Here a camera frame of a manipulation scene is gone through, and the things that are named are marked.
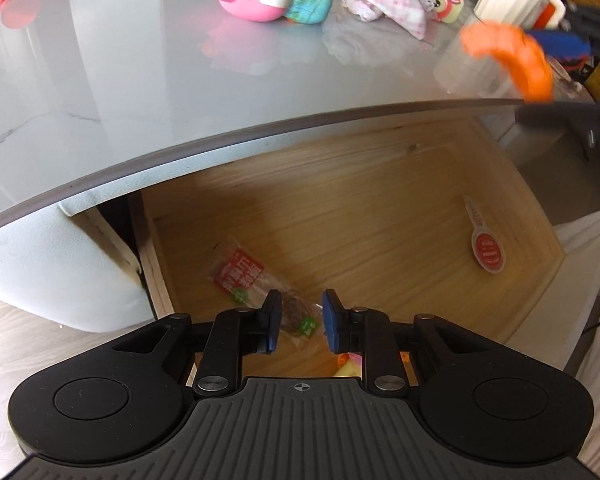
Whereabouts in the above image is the red snack packet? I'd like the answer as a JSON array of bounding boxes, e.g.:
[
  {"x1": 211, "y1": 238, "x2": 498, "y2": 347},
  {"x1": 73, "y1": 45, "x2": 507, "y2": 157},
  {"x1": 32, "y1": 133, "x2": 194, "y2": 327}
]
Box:
[{"x1": 204, "y1": 237, "x2": 322, "y2": 350}]

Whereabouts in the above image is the orange pumpkin half shell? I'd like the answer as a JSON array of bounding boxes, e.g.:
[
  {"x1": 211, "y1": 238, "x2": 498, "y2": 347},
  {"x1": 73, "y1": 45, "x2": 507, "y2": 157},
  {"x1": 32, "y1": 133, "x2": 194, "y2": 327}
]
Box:
[{"x1": 460, "y1": 22, "x2": 554, "y2": 103}]

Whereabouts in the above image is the wooden drawer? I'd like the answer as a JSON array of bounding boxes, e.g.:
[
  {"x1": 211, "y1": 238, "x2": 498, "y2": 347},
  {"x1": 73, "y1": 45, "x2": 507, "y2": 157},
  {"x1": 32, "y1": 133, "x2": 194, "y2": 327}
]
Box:
[{"x1": 98, "y1": 118, "x2": 597, "y2": 367}]

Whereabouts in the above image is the teal squishy toy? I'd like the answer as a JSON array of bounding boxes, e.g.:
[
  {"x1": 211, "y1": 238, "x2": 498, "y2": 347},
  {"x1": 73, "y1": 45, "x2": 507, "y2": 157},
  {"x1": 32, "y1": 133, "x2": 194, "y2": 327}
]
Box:
[{"x1": 285, "y1": 0, "x2": 334, "y2": 25}]

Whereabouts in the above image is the white marble-top cabinet table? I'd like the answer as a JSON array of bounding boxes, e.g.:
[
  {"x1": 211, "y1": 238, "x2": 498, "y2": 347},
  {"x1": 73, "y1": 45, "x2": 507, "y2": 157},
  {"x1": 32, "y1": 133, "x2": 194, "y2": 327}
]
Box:
[{"x1": 0, "y1": 0, "x2": 592, "y2": 334}]

